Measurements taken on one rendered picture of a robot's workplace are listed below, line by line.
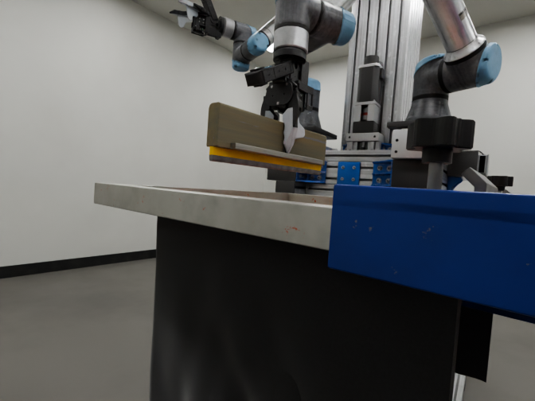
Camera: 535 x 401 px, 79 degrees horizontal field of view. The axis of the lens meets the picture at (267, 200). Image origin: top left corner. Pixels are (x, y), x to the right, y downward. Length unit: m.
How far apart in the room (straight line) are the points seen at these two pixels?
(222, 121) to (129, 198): 0.20
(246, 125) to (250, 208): 0.29
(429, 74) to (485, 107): 3.24
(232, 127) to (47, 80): 3.42
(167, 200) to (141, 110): 3.83
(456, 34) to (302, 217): 0.96
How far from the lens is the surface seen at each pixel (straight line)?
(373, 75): 1.46
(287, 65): 0.72
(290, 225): 0.31
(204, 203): 0.39
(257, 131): 0.63
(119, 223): 4.13
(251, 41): 1.37
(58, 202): 3.88
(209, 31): 1.50
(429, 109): 1.25
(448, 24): 1.17
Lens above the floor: 1.00
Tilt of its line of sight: 2 degrees down
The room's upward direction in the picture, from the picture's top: 4 degrees clockwise
